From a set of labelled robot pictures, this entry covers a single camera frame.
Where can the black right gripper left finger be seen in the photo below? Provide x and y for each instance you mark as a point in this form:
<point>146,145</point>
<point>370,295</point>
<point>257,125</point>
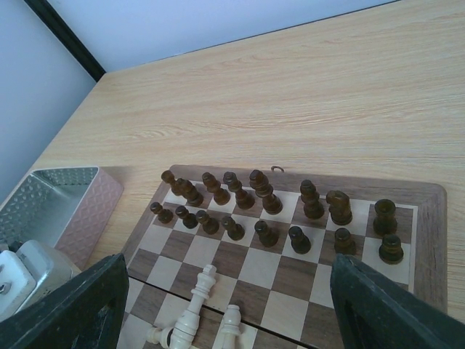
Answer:
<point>85,312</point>

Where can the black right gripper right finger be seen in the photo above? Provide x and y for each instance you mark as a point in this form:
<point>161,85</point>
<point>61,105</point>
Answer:
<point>373,312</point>

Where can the white bishop chess piece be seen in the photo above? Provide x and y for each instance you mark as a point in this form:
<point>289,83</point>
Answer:
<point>230,328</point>

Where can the white king chess piece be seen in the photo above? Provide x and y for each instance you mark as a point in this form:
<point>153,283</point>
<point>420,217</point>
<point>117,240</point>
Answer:
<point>187,324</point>

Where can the dark pawn chess piece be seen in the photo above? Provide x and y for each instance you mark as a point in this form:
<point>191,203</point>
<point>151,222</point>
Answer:
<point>164,216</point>

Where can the wooden chess board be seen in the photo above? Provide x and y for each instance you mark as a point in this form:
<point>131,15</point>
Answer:
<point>279,272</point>

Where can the dark knight chess piece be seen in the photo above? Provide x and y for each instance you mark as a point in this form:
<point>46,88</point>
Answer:
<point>190,192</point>

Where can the dark rook chess piece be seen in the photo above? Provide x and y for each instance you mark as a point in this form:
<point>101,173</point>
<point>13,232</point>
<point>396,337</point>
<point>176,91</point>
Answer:
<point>169,178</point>

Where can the silver embossed metal tray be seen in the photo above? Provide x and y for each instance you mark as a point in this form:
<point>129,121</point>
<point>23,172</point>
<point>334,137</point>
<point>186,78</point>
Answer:
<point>65,208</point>

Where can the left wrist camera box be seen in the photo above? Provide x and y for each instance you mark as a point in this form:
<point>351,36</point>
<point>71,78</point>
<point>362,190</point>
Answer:
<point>31,273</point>

